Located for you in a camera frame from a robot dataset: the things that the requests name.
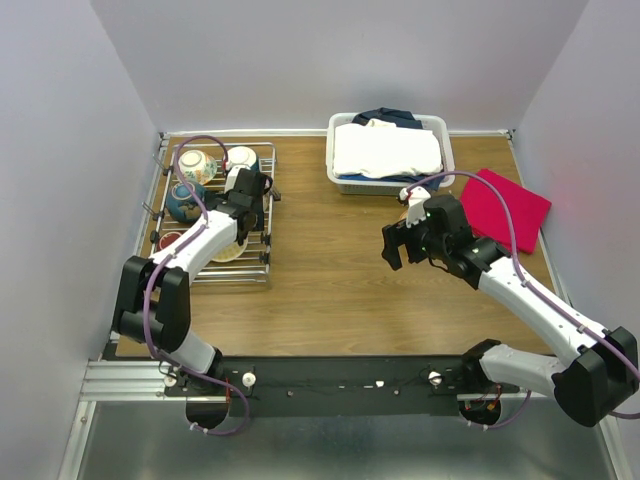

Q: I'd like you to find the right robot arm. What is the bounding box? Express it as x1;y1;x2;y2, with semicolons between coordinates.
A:
382;188;639;427

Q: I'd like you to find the red glossy bowl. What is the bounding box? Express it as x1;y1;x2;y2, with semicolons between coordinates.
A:
156;231;183;253

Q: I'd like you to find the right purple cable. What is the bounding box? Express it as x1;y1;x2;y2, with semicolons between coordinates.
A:
399;171;640;431

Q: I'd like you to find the white plastic laundry basket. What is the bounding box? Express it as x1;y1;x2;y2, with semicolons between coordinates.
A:
326;112;457;197

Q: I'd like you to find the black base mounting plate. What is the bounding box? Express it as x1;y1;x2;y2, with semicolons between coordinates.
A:
164;355;516;427

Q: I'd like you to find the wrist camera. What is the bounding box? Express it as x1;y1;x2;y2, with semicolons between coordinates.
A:
398;186;431;228
224;164;248;193

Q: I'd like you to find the white folded cloth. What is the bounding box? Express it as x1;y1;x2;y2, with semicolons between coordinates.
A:
330;123;443;179

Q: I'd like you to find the white floral bowl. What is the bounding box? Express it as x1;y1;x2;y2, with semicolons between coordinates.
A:
178;150;218;185

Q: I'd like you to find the yellow dotted white bowl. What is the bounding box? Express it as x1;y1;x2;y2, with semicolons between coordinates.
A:
212;242;247;263

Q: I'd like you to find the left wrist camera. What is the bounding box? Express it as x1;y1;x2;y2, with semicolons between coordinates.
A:
224;164;248;193

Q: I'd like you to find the teal white bowl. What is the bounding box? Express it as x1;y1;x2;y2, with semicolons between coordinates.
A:
225;146;260;173

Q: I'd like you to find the dark blue cloth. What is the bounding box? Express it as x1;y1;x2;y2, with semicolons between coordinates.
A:
333;106;446;191

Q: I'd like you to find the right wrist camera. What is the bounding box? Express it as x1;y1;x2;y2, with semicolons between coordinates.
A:
398;186;431;228

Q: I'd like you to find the metal wire dish rack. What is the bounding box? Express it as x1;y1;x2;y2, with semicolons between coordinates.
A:
138;140;280;285

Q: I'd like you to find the red folded cloth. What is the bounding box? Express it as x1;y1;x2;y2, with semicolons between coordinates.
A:
458;168;553;256

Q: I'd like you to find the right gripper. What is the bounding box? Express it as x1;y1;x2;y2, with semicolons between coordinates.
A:
381;211;449;269

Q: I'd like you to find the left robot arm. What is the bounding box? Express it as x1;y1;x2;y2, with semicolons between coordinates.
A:
112;168;273;395

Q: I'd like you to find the dark blue floral bowl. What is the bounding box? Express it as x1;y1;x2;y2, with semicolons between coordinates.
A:
165;183;201;224

